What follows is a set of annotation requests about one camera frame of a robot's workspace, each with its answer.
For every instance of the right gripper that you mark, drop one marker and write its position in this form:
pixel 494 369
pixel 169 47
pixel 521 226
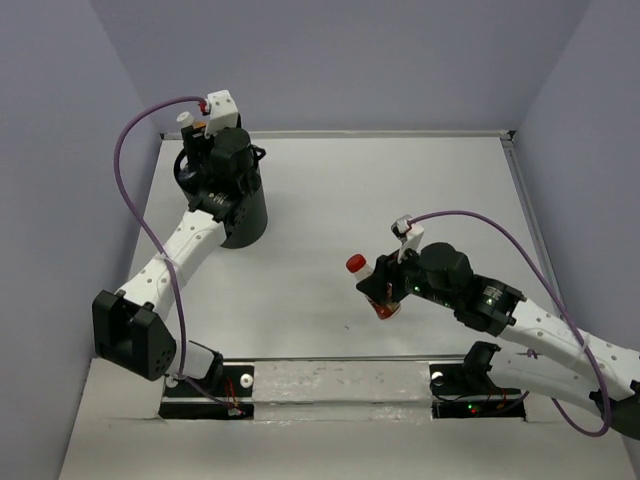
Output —
pixel 386 269

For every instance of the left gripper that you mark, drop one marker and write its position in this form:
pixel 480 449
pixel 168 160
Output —
pixel 194 142

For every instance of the orange juice bottle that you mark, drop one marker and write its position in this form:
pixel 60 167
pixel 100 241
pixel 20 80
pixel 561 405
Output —
pixel 186 120

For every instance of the red cap bottle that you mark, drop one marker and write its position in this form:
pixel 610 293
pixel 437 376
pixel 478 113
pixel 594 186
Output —
pixel 373 287

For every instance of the blue label clear bottle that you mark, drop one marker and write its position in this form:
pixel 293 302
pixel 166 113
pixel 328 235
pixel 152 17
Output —
pixel 186 178

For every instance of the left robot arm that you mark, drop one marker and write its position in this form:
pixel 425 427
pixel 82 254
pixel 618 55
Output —
pixel 130 324

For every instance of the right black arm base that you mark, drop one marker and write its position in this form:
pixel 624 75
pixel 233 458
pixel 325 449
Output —
pixel 454 396

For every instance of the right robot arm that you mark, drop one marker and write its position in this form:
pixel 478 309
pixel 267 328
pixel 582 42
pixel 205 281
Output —
pixel 574 367

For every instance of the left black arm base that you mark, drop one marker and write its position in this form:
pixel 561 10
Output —
pixel 229 399

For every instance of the black plastic bin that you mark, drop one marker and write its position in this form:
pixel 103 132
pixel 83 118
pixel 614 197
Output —
pixel 244 218

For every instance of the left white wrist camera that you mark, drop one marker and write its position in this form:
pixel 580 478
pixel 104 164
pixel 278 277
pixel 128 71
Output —
pixel 221 112

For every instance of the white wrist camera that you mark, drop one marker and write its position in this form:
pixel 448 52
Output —
pixel 409 233
pixel 221 112

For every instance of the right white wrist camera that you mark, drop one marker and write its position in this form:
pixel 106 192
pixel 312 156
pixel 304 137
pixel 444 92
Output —
pixel 409 233

